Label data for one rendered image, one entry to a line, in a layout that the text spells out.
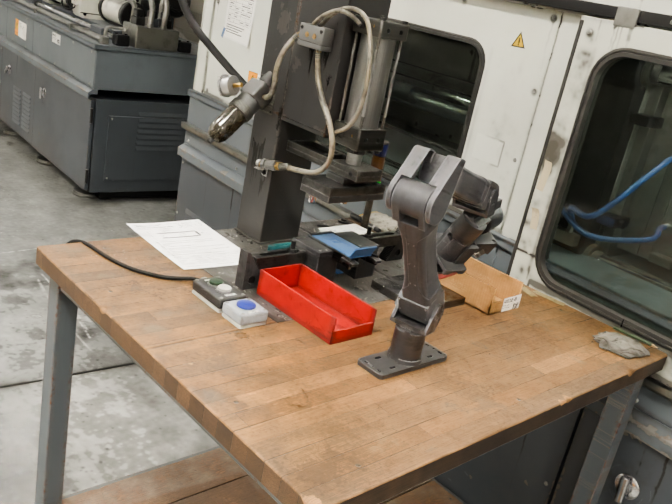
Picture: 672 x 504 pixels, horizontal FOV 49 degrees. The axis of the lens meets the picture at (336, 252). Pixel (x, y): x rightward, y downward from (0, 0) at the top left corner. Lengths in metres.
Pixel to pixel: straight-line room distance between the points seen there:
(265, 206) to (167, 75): 3.02
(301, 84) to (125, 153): 3.14
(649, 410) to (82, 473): 1.67
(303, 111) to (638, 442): 1.18
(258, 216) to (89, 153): 2.93
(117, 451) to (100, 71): 2.64
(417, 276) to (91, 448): 1.57
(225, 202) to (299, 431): 2.25
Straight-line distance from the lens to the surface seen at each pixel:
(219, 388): 1.29
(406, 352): 1.45
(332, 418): 1.27
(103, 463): 2.59
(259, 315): 1.50
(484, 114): 2.30
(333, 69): 1.73
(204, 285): 1.58
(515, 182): 2.21
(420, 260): 1.34
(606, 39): 2.04
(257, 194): 1.94
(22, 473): 2.56
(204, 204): 3.53
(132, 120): 4.82
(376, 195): 1.78
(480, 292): 1.83
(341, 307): 1.62
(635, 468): 2.12
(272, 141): 1.89
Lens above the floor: 1.57
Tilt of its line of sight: 20 degrees down
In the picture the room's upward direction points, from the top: 12 degrees clockwise
